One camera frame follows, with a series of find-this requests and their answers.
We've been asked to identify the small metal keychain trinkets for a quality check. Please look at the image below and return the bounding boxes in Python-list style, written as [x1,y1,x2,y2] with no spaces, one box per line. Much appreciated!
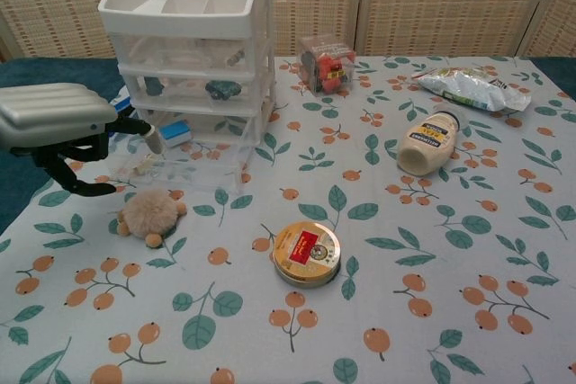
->
[131,153,159,177]

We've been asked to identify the blue white small box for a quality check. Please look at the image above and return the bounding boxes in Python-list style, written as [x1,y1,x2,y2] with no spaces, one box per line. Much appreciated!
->
[159,121,195,148]

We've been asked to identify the clear box with red items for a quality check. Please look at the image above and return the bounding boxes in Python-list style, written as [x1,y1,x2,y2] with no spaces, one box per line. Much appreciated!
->
[296,34,356,96]

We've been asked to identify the silver white snack bag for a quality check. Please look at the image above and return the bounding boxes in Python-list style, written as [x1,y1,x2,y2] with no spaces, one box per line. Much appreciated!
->
[411,65,533,113]

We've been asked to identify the woven bamboo folding screen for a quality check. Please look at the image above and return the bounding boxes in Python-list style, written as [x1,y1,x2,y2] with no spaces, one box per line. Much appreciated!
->
[0,0,576,61]

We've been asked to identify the floral leaf berry tablecloth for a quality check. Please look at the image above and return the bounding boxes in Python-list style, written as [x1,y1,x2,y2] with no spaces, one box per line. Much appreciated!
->
[0,55,576,384]

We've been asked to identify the cream mayonnaise squeeze bottle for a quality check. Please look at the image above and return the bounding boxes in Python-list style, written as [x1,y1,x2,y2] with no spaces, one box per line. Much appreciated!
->
[395,103,469,176]

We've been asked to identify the teal toy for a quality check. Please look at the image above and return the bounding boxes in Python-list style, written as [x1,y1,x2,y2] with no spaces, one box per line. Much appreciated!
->
[204,79,242,100]

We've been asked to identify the white plastic drawer organizer frame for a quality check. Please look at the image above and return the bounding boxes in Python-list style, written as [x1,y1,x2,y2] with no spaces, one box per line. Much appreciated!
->
[97,0,276,147]

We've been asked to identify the blue snack packet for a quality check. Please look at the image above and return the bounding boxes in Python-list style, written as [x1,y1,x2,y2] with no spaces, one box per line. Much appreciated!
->
[110,94,135,119]

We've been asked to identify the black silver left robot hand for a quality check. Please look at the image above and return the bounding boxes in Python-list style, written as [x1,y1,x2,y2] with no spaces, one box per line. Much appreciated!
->
[0,82,164,199]

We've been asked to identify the round yellow red tin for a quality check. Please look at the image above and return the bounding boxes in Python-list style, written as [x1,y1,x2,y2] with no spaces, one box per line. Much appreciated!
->
[271,220,343,289]

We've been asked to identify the beige plush turtle toy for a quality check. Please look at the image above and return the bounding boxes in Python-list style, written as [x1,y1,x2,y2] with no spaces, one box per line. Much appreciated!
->
[115,190,188,250]

